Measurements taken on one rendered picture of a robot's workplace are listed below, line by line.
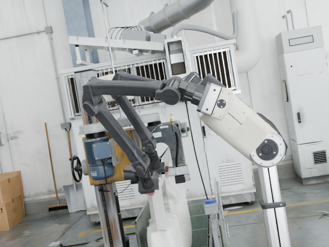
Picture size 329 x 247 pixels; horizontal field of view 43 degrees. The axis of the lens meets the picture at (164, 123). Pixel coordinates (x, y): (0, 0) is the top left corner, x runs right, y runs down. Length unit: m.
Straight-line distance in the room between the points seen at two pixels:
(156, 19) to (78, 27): 1.66
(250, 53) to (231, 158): 1.39
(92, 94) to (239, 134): 0.64
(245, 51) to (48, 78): 3.22
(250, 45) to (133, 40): 1.56
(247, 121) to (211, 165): 3.62
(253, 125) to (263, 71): 4.87
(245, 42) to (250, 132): 3.91
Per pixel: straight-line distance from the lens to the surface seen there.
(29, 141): 7.29
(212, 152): 5.38
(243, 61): 5.65
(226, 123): 1.78
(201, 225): 3.73
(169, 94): 1.64
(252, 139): 1.86
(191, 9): 5.04
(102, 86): 1.77
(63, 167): 7.13
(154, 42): 5.04
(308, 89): 6.17
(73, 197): 6.89
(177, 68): 5.25
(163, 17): 5.19
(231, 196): 5.52
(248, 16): 5.73
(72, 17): 6.59
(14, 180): 6.96
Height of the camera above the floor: 1.48
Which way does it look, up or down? 3 degrees down
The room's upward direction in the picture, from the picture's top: 9 degrees counter-clockwise
